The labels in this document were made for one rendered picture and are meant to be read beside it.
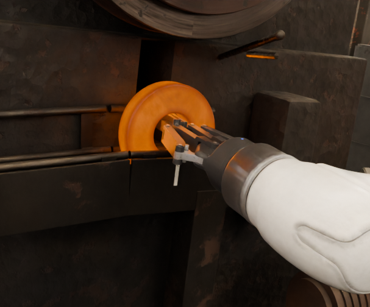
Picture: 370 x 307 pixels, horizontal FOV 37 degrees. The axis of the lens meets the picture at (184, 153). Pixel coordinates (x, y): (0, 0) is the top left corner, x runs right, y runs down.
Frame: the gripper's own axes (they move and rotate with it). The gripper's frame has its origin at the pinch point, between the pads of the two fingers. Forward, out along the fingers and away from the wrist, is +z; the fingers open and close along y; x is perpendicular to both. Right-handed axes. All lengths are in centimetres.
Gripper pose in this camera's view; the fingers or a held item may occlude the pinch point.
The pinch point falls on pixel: (170, 124)
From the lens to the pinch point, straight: 83.4
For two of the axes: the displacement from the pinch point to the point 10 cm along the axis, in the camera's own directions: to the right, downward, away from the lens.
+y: 8.6, -0.2, 5.2
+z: -4.9, -3.5, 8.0
